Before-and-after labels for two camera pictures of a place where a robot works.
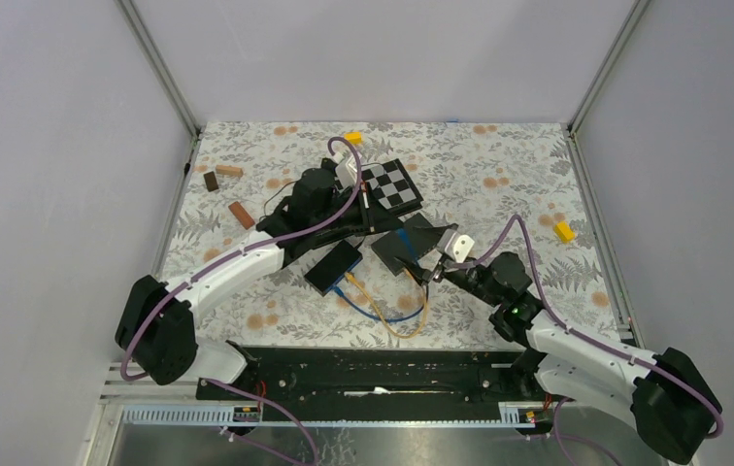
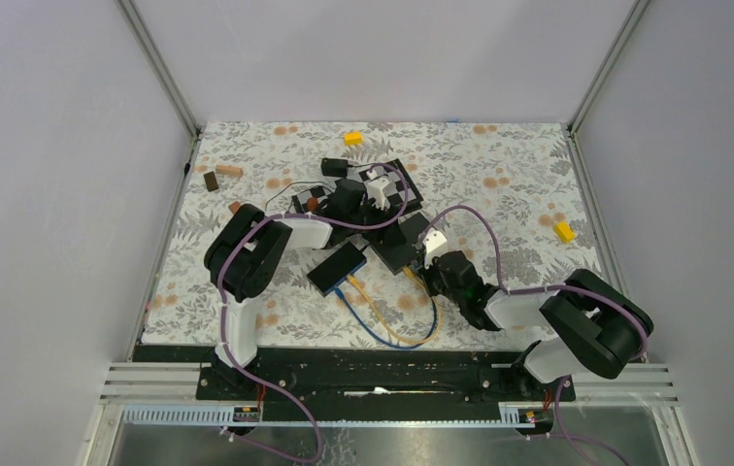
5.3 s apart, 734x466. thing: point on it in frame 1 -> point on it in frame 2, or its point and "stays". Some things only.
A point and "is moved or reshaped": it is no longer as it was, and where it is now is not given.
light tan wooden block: (228, 170) stays
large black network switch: (403, 244) stays
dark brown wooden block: (211, 182) stays
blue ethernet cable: (421, 306) -> (435, 315)
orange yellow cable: (351, 280) is moved or reshaped
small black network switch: (326, 274) stays
